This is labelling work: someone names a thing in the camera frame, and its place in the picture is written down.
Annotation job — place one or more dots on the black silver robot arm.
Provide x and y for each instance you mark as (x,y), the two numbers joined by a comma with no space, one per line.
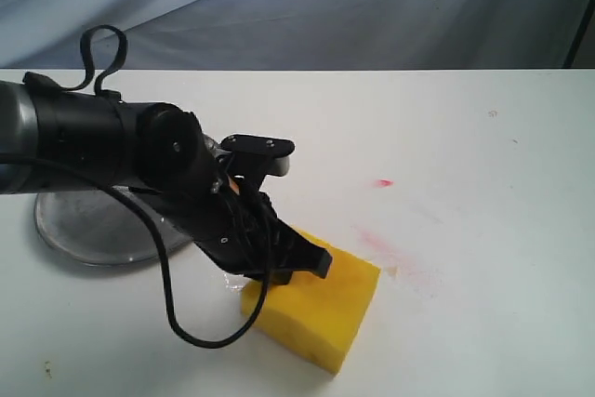
(207,190)

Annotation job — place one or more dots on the round steel plate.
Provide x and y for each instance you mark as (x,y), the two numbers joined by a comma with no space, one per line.
(94,229)

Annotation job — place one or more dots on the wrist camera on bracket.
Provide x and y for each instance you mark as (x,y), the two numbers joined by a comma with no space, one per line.
(255,157)

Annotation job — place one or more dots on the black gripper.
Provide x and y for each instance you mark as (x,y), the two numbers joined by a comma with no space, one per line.
(233,228)

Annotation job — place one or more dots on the white backdrop cloth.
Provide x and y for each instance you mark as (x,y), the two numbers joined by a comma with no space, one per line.
(298,34)

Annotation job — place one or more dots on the yellow sponge block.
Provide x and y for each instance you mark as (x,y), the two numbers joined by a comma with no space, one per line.
(318,319)

